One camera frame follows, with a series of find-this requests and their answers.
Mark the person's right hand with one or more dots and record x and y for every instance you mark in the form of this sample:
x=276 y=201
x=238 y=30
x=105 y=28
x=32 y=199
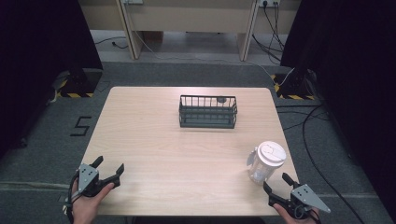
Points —
x=288 y=216

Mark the white wall socket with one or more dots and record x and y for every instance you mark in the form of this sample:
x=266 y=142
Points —
x=269 y=2

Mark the beige wooden desk frame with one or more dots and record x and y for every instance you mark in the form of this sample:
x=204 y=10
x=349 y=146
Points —
x=186 y=25

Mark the clear cup with white lid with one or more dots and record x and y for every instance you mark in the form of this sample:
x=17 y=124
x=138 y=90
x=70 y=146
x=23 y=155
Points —
x=267 y=161

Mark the black curtain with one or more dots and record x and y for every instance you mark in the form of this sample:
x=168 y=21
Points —
x=351 y=77
x=40 y=62

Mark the black stand base striped tape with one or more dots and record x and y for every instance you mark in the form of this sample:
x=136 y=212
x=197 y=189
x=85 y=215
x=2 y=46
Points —
x=294 y=85
x=77 y=84

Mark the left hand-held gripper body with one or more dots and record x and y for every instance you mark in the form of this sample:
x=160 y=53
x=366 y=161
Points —
x=87 y=181

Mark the person's left hand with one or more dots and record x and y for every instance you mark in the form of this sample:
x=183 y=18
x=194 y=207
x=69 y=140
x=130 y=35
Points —
x=87 y=205

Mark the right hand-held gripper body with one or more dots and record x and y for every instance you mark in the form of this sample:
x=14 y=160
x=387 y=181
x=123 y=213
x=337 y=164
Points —
x=300 y=199

